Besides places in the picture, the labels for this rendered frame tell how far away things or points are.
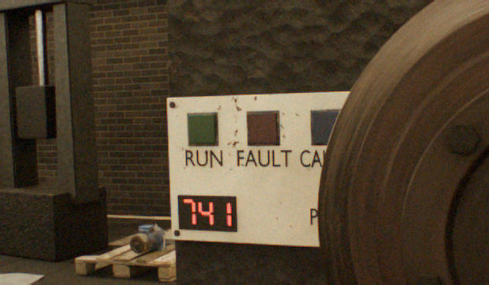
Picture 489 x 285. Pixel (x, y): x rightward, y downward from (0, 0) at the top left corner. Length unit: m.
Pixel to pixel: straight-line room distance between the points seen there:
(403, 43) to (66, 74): 5.36
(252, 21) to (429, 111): 0.32
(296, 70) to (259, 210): 0.17
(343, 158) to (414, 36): 0.13
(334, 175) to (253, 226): 0.21
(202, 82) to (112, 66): 7.20
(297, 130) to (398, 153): 0.23
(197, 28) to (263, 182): 0.21
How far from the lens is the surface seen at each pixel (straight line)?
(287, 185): 0.84
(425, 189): 0.58
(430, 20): 0.66
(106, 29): 8.16
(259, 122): 0.84
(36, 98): 6.19
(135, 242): 5.31
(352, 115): 0.67
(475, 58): 0.62
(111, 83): 8.10
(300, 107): 0.83
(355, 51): 0.83
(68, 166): 5.97
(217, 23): 0.89
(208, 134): 0.87
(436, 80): 0.64
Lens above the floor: 1.23
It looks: 3 degrees down
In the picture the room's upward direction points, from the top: 2 degrees counter-clockwise
